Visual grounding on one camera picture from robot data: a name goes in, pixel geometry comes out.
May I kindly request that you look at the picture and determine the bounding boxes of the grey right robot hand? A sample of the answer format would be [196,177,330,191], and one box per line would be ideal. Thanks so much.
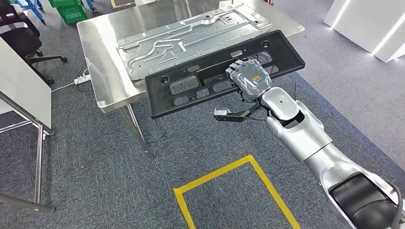
[225,58,272,104]

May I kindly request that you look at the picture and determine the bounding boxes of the black plastic plate frame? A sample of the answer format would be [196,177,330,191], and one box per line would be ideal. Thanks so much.
[144,30,306,120]

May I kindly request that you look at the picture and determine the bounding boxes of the stainless steel workbench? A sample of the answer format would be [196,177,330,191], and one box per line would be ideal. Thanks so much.
[76,0,306,161]

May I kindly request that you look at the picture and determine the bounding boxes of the stamped grey metal panel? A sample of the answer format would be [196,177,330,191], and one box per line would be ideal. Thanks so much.
[116,2,274,82]

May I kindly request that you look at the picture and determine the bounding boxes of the yellow floor tape square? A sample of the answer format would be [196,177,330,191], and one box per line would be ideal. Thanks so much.
[173,154,302,229]

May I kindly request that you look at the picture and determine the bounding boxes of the white lit plinth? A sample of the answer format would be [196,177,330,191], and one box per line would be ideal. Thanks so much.
[323,0,405,63]

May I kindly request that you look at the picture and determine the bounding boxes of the white power strip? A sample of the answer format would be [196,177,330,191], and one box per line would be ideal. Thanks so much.
[73,68,92,85]

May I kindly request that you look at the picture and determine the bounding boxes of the green plastic crate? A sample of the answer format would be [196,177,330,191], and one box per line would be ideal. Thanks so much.
[47,0,82,8]
[56,3,88,25]

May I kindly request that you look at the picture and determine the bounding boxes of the black office chair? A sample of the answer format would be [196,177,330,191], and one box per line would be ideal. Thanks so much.
[0,0,68,86]

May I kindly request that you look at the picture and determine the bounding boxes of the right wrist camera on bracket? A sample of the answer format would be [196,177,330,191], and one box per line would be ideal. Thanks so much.
[213,103,264,123]

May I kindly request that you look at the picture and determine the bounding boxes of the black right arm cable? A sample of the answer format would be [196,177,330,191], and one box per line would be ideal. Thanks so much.
[387,180,405,229]

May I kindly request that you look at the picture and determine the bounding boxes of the blue trolley frame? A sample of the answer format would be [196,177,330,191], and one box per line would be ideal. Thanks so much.
[14,0,97,26]

